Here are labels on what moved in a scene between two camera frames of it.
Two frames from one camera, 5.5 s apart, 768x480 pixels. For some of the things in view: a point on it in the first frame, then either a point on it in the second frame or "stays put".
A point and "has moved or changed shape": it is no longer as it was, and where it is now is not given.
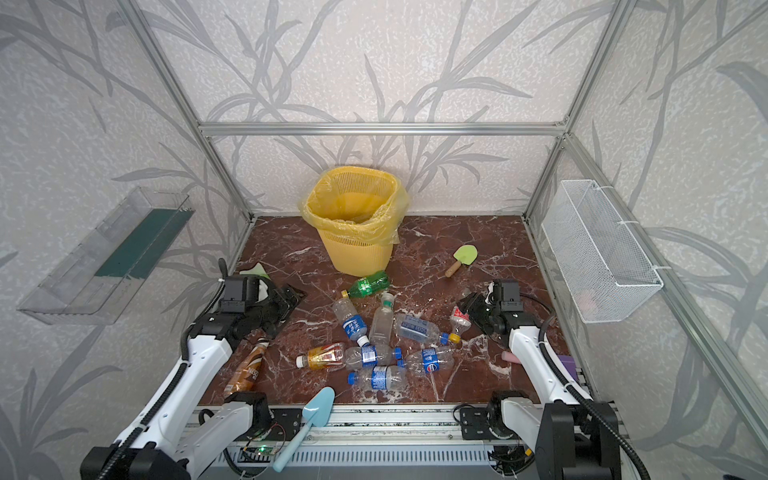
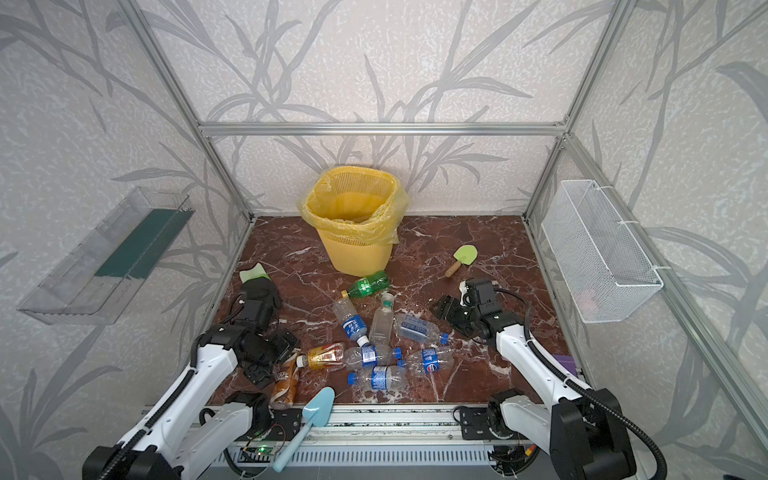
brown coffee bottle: (246, 370) has moved or changed shape
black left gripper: (276, 303) to (274, 346)
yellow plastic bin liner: (360, 203) stays put
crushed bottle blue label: (428, 360) stays put
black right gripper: (477, 309) to (455, 312)
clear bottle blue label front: (385, 378) stays put
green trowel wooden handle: (466, 254) stays put
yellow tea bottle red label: (323, 357) stays put
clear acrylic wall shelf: (96, 280) stays put
